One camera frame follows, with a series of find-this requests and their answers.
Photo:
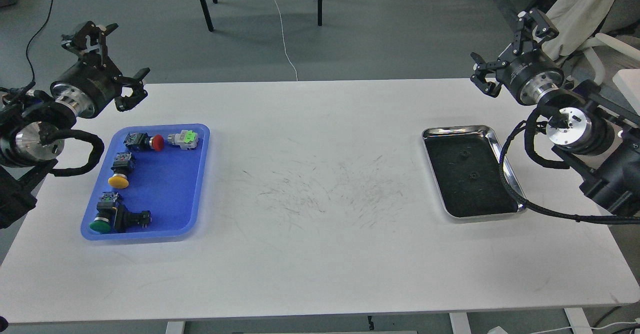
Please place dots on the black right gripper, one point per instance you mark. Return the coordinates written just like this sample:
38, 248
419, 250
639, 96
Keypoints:
525, 70

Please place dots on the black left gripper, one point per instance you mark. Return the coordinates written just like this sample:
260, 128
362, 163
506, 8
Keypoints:
95, 80

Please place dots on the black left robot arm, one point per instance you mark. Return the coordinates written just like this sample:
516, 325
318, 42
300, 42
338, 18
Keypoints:
35, 124

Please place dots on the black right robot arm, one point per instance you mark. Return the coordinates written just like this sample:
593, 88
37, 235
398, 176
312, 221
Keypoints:
567, 129

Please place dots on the white chair with cloth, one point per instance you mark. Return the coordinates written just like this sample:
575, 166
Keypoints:
578, 23

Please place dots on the silver metal tray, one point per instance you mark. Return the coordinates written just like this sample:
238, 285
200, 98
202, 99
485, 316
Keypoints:
465, 164

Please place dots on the blue plastic tray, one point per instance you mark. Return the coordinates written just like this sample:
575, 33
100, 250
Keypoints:
167, 183

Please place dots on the red push button switch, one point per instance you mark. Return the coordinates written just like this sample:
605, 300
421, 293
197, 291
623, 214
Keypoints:
141, 141

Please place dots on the green grey switch part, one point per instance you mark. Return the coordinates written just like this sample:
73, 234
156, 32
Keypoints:
185, 139

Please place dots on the yellow push button switch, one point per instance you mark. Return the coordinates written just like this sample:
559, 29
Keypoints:
122, 166

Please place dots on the green push button switch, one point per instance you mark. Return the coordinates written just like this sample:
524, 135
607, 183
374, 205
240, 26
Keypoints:
107, 209

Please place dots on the black switch contact block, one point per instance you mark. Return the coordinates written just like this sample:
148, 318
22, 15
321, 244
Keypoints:
124, 219

